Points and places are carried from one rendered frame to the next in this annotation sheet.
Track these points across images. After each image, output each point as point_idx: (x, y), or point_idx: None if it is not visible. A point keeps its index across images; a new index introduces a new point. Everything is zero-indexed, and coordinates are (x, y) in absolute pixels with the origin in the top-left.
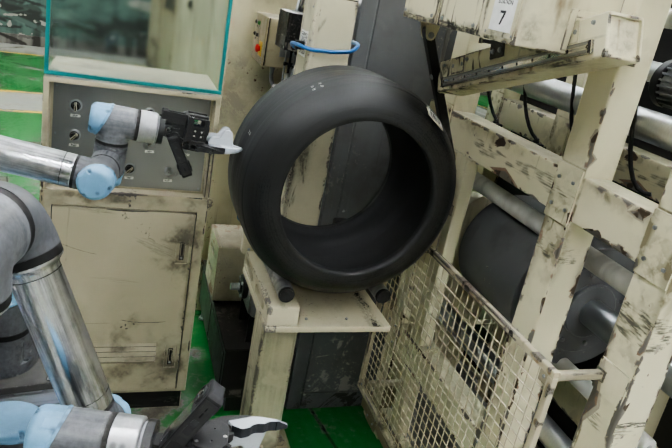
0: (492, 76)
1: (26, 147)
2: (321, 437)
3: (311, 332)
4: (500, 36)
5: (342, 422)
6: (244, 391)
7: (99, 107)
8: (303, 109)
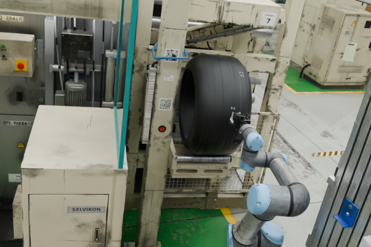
0: (227, 35)
1: (289, 168)
2: (134, 229)
3: None
4: (268, 27)
5: (123, 219)
6: (142, 237)
7: (260, 137)
8: (249, 85)
